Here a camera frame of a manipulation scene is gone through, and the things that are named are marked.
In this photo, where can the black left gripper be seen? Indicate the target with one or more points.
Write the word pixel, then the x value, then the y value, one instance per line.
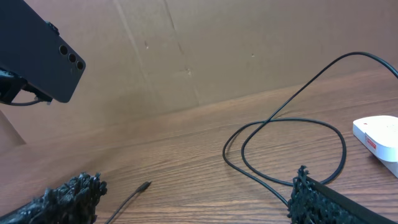
pixel 12 84

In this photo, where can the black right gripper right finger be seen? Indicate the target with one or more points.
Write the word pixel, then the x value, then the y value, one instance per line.
pixel 313 202

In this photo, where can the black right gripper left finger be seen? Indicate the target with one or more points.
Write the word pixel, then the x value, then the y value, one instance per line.
pixel 73 202

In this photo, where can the blue Galaxy smartphone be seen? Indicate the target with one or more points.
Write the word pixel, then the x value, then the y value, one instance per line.
pixel 33 49

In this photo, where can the white power strip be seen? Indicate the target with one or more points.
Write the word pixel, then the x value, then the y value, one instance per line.
pixel 379 135

